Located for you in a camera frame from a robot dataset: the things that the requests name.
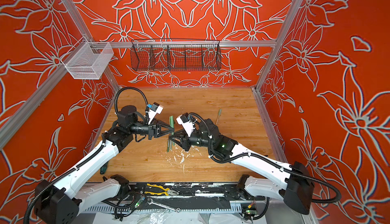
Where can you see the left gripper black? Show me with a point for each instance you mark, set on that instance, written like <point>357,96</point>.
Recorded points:
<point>153,131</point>

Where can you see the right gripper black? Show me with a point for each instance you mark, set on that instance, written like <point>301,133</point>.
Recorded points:
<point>187,141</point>

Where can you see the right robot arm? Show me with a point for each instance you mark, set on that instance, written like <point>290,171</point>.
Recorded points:
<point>283,181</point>

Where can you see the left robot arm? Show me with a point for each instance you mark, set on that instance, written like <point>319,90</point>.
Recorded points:
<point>64,198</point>

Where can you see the silver wrench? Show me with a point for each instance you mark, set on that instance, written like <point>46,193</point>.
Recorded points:
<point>153,202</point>

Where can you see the white mesh basket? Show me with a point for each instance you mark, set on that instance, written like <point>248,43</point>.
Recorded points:
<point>88,60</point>

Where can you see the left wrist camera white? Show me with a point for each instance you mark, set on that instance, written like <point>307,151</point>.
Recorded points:
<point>153,110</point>

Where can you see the yellow handled pliers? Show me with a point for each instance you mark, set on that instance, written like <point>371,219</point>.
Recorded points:
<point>159,190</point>

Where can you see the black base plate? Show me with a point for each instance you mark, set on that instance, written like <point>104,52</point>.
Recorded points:
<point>223,190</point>

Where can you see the black wire basket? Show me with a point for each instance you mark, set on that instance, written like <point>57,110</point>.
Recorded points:
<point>176,55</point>

